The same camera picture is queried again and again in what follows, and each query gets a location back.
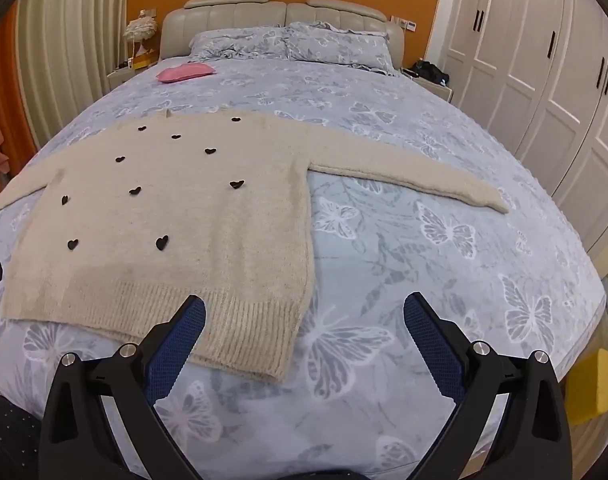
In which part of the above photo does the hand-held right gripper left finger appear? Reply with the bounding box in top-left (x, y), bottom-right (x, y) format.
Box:
top-left (38, 294), bottom-right (207, 480)

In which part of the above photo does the cream panelled wardrobe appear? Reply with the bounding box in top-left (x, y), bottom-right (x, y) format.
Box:
top-left (424, 0), bottom-right (608, 271)

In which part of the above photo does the pink pouch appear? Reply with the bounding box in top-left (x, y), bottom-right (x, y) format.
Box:
top-left (156, 62), bottom-right (215, 83)

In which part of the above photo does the white feathery lamp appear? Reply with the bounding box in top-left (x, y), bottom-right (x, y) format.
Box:
top-left (124, 19), bottom-right (159, 68)

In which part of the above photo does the black bag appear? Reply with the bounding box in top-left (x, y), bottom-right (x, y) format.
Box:
top-left (409, 60), bottom-right (451, 86)

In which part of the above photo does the beige padded headboard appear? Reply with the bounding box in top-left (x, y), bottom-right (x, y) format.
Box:
top-left (159, 0), bottom-right (405, 68)

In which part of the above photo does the butterfly print pillow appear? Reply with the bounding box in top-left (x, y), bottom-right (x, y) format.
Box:
top-left (189, 27), bottom-right (292, 61)
top-left (284, 21), bottom-right (397, 76)

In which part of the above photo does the white bedside table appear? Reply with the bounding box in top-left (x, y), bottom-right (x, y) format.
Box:
top-left (401, 67), bottom-right (455, 103)
top-left (107, 57), bottom-right (159, 93)

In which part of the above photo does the cream curtain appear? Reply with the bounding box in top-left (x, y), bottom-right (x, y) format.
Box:
top-left (14, 0), bottom-right (129, 156)

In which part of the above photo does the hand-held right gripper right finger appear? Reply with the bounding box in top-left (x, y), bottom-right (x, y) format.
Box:
top-left (403, 291), bottom-right (575, 480)

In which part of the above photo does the yellow stool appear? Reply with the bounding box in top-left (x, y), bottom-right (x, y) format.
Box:
top-left (564, 347), bottom-right (608, 428)

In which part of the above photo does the beige sweater with black hearts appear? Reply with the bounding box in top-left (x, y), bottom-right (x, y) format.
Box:
top-left (0, 110), bottom-right (510, 383)

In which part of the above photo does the dark dotted cloth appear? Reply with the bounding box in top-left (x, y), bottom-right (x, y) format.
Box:
top-left (0, 395), bottom-right (42, 480)

